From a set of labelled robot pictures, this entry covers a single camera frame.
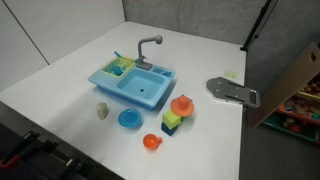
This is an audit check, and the beige toy bottle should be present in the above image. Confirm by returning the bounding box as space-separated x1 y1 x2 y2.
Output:
96 101 110 121

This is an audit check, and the blue toy sink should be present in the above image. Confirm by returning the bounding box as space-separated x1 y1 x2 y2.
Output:
87 56 177 112

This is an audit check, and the orange toy plate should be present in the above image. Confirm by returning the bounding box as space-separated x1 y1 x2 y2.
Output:
169 94 195 118

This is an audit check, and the green toy block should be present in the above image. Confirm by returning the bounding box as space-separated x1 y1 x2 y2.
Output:
161 109 182 131

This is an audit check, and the blue toy block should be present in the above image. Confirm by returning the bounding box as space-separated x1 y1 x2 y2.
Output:
160 121 179 137

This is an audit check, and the yellow-green toy plate rack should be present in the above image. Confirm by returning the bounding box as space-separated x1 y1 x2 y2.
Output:
101 57 137 79

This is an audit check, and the blue toy bowl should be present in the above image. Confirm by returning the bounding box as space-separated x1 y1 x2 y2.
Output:
117 108 142 130

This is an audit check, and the grey toy faucet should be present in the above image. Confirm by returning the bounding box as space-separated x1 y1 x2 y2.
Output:
135 35 164 71

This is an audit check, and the small blue toy cup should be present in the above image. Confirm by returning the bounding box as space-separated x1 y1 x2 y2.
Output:
112 65 124 76

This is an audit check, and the orange toy cup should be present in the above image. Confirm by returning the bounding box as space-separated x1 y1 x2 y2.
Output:
142 133 163 151

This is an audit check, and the blue toy utensil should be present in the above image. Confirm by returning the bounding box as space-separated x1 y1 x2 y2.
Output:
113 50 134 63

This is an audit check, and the grey metal mounting plate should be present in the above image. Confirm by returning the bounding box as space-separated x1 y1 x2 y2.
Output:
205 76 261 109

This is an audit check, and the wooden toy storage shelf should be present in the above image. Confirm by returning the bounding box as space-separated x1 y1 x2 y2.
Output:
247 41 320 146

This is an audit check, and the yellow sticky note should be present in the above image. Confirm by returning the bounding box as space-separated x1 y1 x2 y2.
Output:
223 69 238 80

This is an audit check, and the black pole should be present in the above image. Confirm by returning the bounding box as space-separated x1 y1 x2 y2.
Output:
239 0 279 52

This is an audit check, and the black stand equipment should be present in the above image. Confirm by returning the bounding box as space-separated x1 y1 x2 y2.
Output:
0 122 111 180

